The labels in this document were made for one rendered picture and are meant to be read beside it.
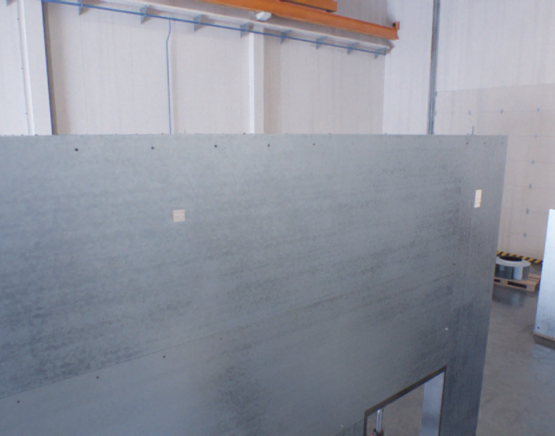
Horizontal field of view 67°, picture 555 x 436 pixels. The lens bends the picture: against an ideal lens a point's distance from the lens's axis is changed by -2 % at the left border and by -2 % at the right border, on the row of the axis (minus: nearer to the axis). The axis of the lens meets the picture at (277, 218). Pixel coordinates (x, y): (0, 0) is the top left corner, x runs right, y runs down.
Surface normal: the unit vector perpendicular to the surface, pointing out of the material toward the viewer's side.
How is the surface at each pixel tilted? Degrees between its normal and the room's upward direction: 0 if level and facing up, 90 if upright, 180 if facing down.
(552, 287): 90
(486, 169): 90
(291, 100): 90
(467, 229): 90
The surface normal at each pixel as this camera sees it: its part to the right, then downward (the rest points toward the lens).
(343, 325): 0.60, 0.15
